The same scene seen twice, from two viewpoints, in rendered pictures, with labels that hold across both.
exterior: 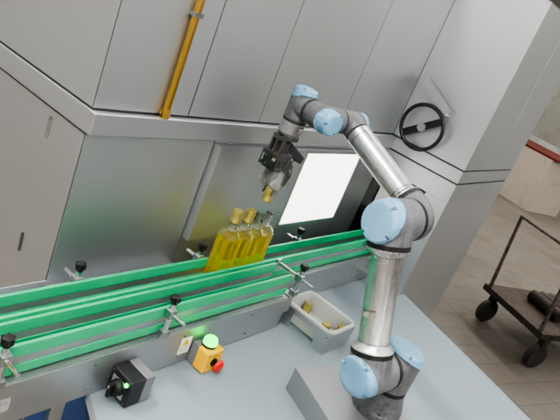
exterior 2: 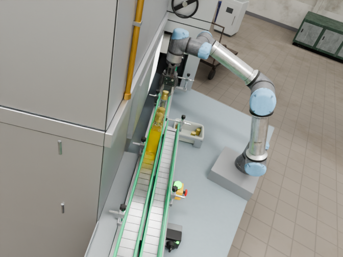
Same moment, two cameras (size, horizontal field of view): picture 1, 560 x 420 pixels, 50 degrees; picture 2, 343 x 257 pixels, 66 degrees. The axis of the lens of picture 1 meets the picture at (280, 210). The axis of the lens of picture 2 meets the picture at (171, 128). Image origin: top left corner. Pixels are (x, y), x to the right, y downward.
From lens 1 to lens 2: 1.05 m
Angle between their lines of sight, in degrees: 36
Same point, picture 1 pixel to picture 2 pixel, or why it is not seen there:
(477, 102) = not seen: outside the picture
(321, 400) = (231, 179)
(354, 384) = (256, 173)
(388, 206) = (268, 96)
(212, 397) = (193, 209)
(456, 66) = not seen: outside the picture
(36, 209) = (70, 191)
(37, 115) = (42, 141)
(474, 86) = not seen: outside the picture
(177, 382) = (177, 213)
